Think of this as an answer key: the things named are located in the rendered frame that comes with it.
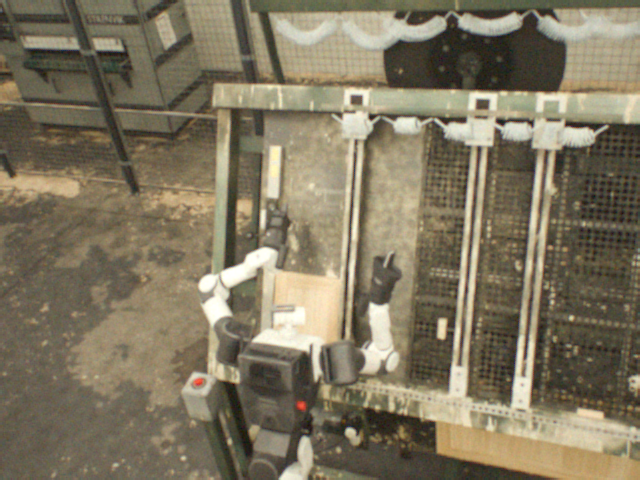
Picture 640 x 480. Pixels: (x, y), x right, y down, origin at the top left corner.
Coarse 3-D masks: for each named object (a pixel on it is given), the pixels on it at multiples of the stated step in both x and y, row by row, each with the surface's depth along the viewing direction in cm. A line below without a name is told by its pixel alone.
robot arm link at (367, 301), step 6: (366, 294) 245; (360, 300) 245; (366, 300) 243; (372, 300) 243; (378, 300) 242; (384, 300) 242; (390, 300) 244; (360, 306) 246; (366, 306) 246; (372, 306) 245; (378, 306) 245; (384, 306) 245; (360, 312) 247
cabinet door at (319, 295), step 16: (288, 272) 297; (288, 288) 297; (304, 288) 295; (320, 288) 292; (336, 288) 290; (304, 304) 296; (320, 304) 293; (336, 304) 290; (320, 320) 294; (336, 320) 291; (320, 336) 295
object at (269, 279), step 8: (280, 152) 289; (272, 160) 292; (280, 160) 290; (280, 168) 291; (280, 176) 292; (272, 184) 292; (280, 184) 293; (272, 192) 293; (280, 192) 294; (280, 200) 295; (280, 208) 296; (264, 272) 298; (264, 280) 298; (272, 280) 297; (264, 288) 299; (272, 288) 297; (264, 296) 299; (272, 296) 298; (264, 304) 300; (272, 304) 299; (264, 312) 300; (264, 320) 300; (264, 328) 301; (272, 328) 301
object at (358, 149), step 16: (368, 96) 267; (352, 112) 256; (352, 128) 260; (368, 128) 278; (352, 144) 275; (352, 160) 276; (352, 176) 277; (352, 192) 278; (352, 208) 281; (352, 224) 280; (352, 240) 279; (352, 256) 280; (352, 272) 281; (352, 288) 282; (352, 304) 283; (352, 320) 285; (336, 336) 286; (352, 336) 288
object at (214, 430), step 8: (208, 424) 304; (216, 424) 306; (208, 432) 308; (216, 432) 307; (208, 440) 312; (216, 440) 310; (224, 440) 316; (216, 448) 314; (224, 448) 316; (216, 456) 319; (224, 456) 317; (224, 464) 321; (232, 464) 327; (224, 472) 325; (232, 472) 328
